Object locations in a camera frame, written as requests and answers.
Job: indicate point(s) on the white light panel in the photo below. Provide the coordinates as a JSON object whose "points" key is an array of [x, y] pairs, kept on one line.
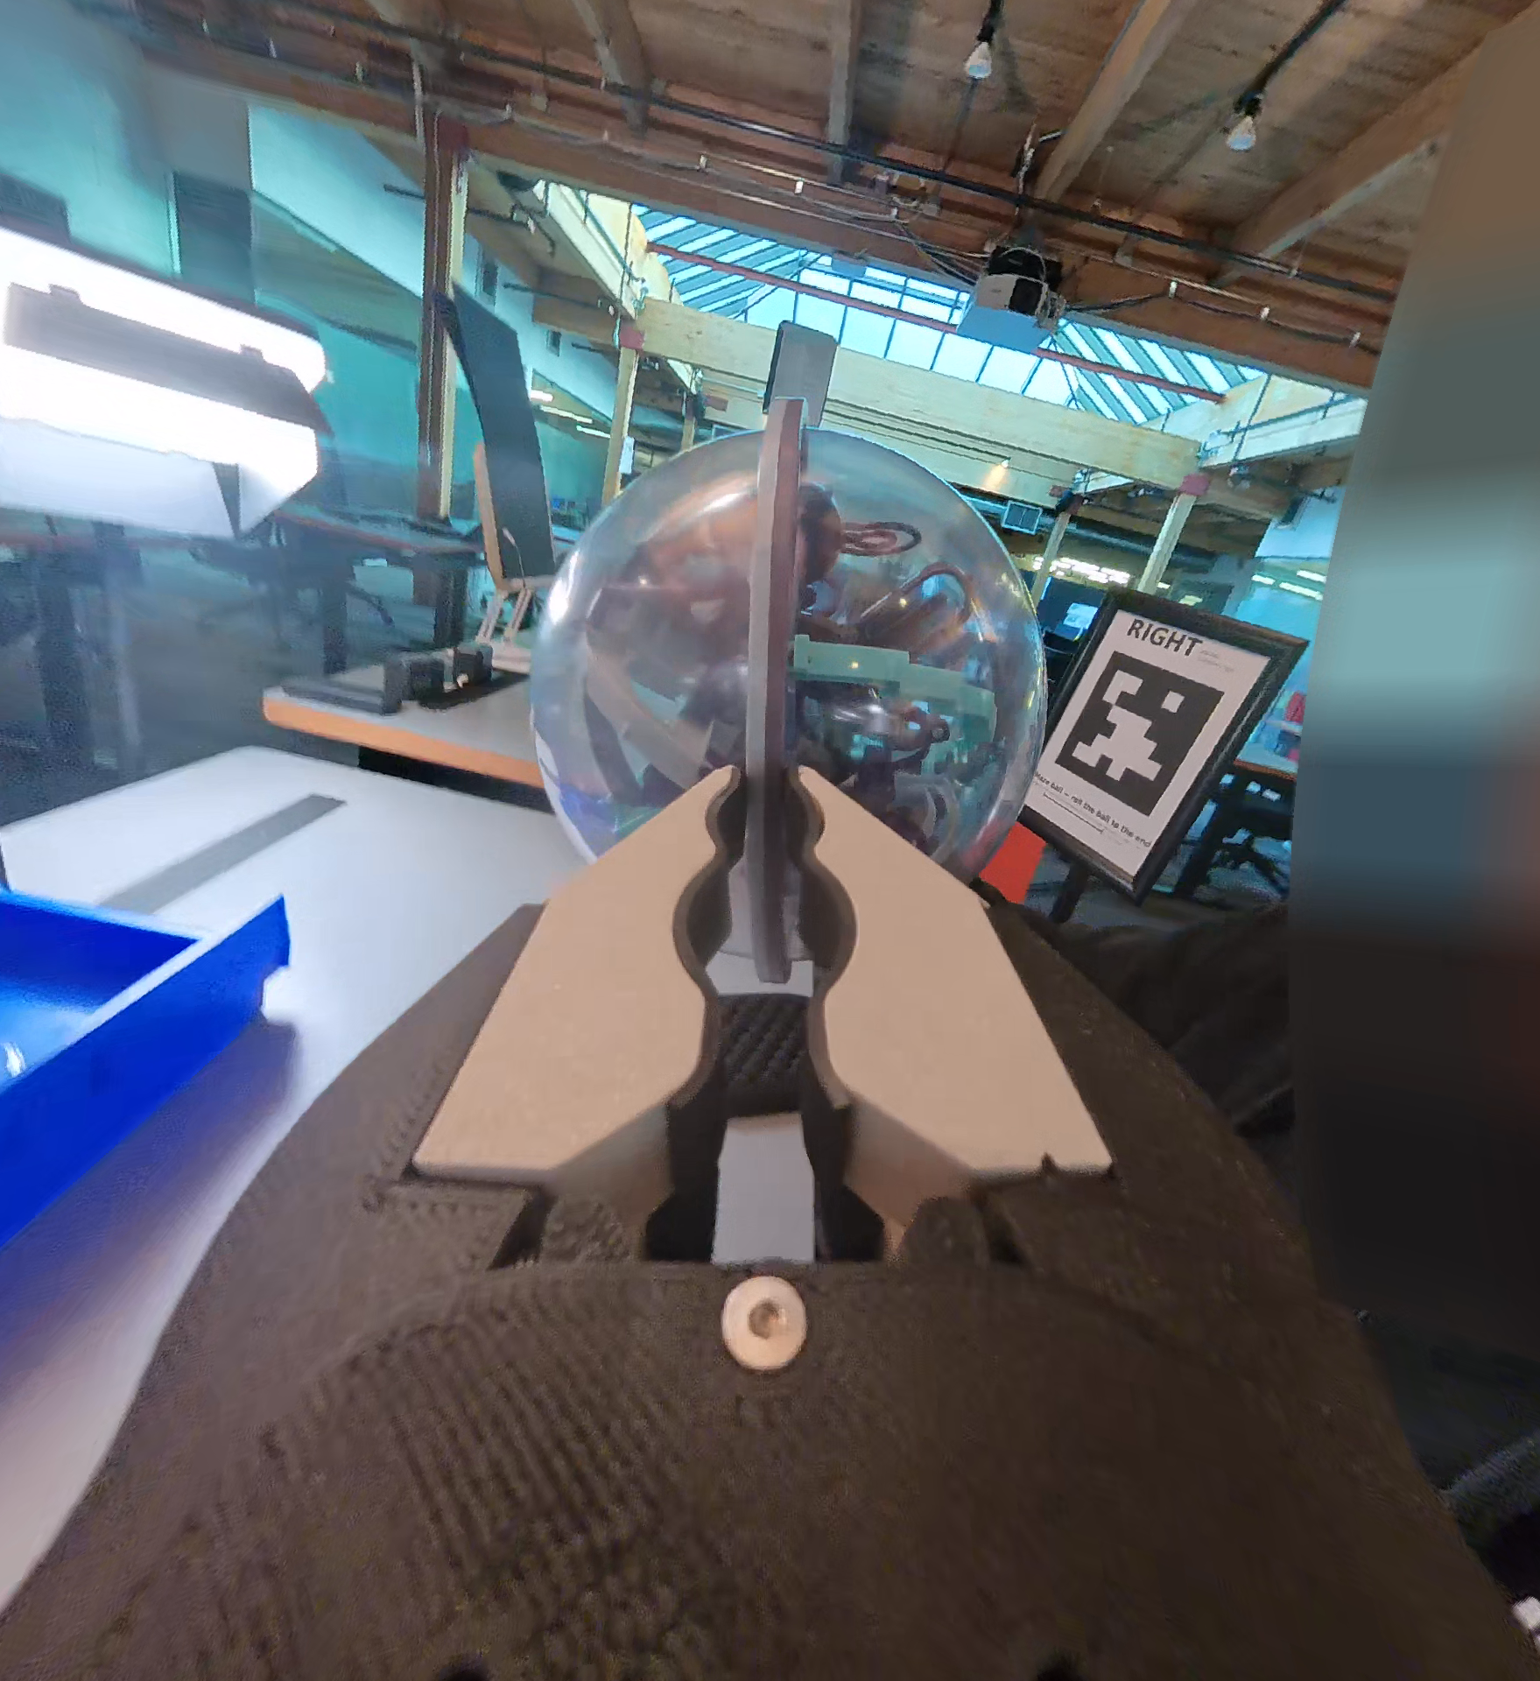
{"points": [[128, 368]]}

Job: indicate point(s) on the black monitor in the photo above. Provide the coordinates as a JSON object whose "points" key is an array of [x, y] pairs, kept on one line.
{"points": [[513, 435]]}

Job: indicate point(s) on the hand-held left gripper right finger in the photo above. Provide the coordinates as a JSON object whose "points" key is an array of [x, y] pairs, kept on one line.
{"points": [[954, 1039]]}

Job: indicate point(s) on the blue plastic bin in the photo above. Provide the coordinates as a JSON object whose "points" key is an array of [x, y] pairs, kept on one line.
{"points": [[87, 1025]]}

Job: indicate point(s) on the long wooden table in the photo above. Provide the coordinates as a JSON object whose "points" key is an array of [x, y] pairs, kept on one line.
{"points": [[430, 737]]}

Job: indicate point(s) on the clear plastic maze ball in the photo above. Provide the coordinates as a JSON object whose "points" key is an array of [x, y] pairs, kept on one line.
{"points": [[652, 658]]}

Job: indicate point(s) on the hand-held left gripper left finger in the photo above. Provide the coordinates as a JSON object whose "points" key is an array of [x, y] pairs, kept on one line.
{"points": [[573, 1051]]}

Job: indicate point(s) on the black and white marker tag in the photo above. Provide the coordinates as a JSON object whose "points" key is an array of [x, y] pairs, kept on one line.
{"points": [[1164, 737]]}

